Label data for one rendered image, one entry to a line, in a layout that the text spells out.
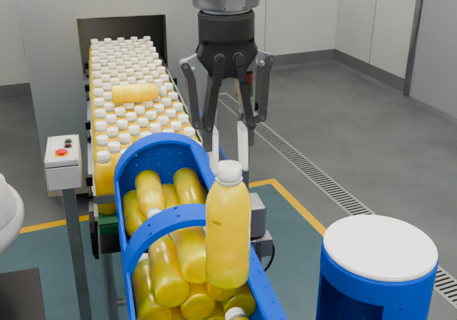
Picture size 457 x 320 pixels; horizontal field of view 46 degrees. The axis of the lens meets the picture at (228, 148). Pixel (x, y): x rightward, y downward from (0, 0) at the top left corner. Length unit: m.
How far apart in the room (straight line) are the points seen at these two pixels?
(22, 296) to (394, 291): 0.84
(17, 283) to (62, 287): 1.63
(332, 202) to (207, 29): 3.00
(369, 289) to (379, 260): 0.08
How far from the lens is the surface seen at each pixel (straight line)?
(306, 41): 6.59
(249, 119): 0.77
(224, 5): 0.69
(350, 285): 1.35
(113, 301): 2.35
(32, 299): 1.32
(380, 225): 1.50
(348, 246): 1.40
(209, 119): 0.76
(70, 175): 1.74
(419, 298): 1.40
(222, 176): 0.80
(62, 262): 3.18
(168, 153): 1.53
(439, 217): 3.67
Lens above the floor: 1.83
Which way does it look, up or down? 25 degrees down
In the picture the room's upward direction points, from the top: straight up
